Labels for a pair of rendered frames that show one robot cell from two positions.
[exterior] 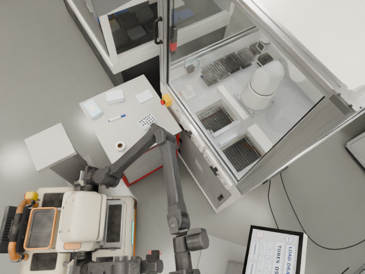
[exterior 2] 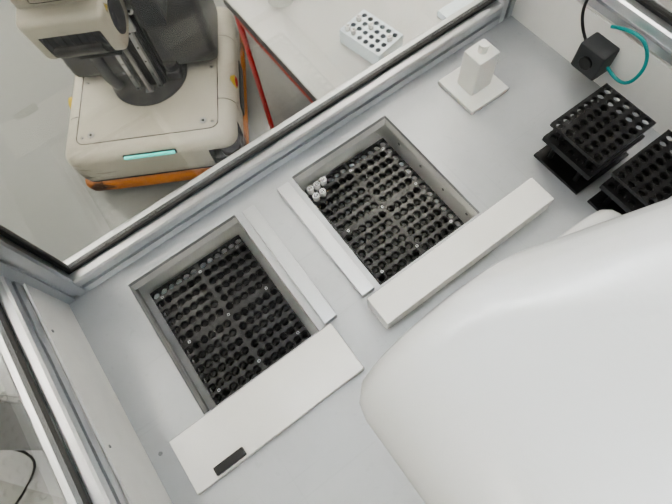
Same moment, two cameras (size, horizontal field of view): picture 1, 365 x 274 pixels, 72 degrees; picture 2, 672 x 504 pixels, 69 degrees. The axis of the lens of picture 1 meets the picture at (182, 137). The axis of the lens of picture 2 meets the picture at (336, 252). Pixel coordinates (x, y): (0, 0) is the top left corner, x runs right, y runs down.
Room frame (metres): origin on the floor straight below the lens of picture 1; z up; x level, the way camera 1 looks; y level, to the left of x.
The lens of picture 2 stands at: (0.92, -0.61, 1.65)
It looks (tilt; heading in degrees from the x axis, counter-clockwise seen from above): 68 degrees down; 103
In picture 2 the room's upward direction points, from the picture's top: 11 degrees counter-clockwise
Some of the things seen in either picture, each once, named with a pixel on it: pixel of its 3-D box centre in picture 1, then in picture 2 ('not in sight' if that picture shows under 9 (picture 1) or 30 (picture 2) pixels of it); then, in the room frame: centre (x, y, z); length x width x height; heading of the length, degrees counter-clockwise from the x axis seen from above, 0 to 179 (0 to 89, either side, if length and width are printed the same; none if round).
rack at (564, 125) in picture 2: not in sight; (591, 140); (1.24, -0.14, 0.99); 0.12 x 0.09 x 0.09; 40
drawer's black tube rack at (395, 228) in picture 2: not in sight; (382, 214); (0.92, -0.22, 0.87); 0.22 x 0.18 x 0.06; 130
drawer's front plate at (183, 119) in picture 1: (192, 133); not in sight; (0.79, -0.06, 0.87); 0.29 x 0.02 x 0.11; 40
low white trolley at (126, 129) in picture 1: (135, 136); not in sight; (0.92, 0.43, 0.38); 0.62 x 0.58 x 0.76; 40
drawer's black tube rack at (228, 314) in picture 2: not in sight; (233, 319); (0.68, -0.42, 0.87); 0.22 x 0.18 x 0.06; 130
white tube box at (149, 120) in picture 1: (147, 122); not in sight; (0.88, 0.28, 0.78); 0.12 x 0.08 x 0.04; 139
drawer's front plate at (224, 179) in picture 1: (217, 169); not in sight; (0.55, -0.27, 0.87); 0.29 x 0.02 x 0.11; 40
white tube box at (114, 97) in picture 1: (115, 97); not in sight; (1.06, 0.58, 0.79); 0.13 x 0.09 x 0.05; 114
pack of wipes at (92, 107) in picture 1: (93, 109); not in sight; (0.93, 0.72, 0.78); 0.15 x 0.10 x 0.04; 46
